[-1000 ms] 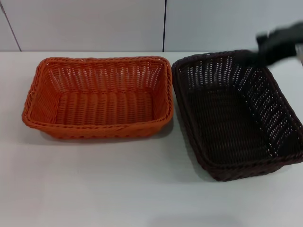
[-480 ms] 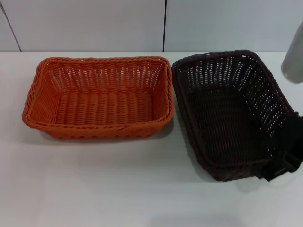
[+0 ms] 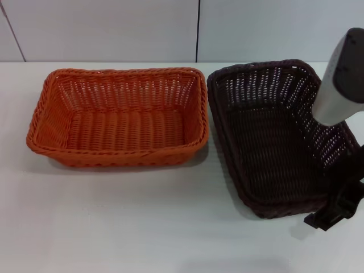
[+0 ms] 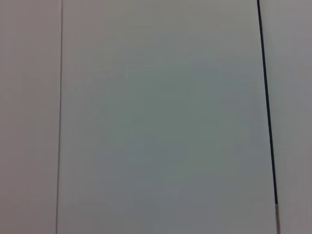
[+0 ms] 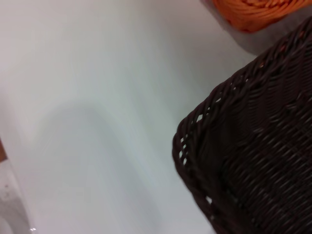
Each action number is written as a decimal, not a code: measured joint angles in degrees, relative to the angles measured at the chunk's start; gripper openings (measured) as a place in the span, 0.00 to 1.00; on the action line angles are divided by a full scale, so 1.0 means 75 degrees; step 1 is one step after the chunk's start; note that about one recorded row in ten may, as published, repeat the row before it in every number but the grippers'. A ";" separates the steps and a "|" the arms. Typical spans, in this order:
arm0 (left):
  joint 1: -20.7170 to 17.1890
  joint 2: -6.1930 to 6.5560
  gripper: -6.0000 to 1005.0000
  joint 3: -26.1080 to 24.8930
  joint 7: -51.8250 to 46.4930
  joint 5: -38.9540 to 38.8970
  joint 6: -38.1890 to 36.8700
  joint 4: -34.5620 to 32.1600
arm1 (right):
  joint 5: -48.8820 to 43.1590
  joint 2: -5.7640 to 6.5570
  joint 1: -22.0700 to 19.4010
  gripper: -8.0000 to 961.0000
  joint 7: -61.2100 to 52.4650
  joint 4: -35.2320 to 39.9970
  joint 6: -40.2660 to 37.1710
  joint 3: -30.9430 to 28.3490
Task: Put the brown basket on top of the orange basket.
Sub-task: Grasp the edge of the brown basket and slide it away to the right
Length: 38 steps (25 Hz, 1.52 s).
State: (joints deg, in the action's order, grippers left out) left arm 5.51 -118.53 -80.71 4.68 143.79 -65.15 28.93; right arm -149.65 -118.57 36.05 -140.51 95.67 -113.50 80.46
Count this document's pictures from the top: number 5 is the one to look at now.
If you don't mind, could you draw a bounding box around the orange woven basket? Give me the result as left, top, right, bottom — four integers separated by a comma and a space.
211, 0, 307, 34

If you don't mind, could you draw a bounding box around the white rounded robot base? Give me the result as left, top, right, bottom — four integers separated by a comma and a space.
0, 159, 34, 234

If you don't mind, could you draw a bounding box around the dark brown woven basket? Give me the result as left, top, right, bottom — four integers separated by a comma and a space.
172, 17, 312, 234

